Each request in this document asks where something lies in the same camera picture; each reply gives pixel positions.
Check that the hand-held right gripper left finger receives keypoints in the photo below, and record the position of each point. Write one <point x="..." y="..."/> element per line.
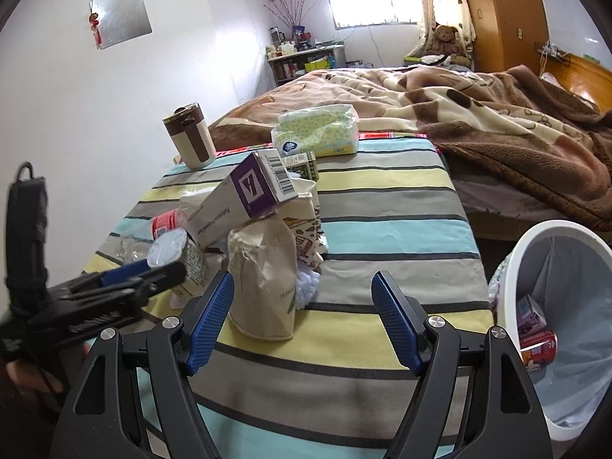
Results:
<point x="210" y="320"/>

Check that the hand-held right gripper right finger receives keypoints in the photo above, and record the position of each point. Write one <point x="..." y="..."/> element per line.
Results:
<point x="392" y="315"/>

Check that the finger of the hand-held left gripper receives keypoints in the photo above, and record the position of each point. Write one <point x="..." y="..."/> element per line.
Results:
<point x="114" y="311"/>
<point x="124" y="273"/>

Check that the foil lid yogurt cup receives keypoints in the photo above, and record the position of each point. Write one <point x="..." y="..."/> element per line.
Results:
<point x="165" y="248"/>

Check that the clear plastic bottle red label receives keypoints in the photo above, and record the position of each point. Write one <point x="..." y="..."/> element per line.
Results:
<point x="167" y="222"/>

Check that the beige paper bag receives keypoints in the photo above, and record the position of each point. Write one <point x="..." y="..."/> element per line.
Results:
<point x="263" y="272"/>

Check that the pale blue foam net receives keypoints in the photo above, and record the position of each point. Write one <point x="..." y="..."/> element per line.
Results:
<point x="306" y="287"/>

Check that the white trash bin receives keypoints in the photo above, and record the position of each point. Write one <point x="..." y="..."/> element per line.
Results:
<point x="540" y="234"/>

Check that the person's left hand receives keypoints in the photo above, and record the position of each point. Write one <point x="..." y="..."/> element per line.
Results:
<point x="28" y="377"/>

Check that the striped table cloth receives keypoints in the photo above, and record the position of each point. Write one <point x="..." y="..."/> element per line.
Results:
<point x="382" y="210"/>

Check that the patterned paper bag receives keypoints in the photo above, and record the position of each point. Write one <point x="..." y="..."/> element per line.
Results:
<point x="308" y="234"/>

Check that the purple and white carton box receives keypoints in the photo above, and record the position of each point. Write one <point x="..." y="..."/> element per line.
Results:
<point x="248" y="191"/>

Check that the small purple drink carton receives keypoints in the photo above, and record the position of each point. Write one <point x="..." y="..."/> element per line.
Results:
<point x="530" y="313"/>

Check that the brown and cream travel mug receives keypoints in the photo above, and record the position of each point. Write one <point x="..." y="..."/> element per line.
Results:
<point x="184" y="138"/>

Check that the red drink can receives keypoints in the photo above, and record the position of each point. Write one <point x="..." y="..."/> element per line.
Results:
<point x="540" y="344"/>

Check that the pale bed sheet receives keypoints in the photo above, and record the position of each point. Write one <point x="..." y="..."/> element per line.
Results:
<point x="502" y="201"/>

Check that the small green cardboard box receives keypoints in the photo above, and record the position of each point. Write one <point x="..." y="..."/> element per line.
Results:
<point x="306" y="165"/>

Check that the pale bin liner bag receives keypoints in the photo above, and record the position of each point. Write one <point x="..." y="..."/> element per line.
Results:
<point x="578" y="344"/>

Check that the green patterned tissue pack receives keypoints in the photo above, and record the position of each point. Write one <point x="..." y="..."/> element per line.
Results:
<point x="315" y="129"/>

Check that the red hanging ornament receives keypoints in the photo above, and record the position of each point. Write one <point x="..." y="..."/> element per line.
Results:
<point x="98" y="33"/>

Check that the brown patterned blanket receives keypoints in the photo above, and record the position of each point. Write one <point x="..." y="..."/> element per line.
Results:
<point x="478" y="119"/>

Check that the cluttered shelf unit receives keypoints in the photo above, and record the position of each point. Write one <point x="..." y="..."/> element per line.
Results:
<point x="287" y="67"/>

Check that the brown teddy bear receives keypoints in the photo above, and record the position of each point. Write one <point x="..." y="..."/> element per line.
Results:
<point x="447" y="38"/>

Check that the barred window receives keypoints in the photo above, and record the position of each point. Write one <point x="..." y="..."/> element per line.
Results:
<point x="373" y="5"/>

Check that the wooden headboard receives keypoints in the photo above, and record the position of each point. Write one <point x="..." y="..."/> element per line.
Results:
<point x="588" y="71"/>

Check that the bare decorative branches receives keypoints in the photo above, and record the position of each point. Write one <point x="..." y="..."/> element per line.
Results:
<point x="294" y="9"/>

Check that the wooden wardrobe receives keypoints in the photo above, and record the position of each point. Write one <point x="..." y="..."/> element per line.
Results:
<point x="502" y="19"/>

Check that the silver foil wall sheet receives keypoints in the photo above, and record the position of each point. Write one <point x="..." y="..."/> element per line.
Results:
<point x="119" y="19"/>

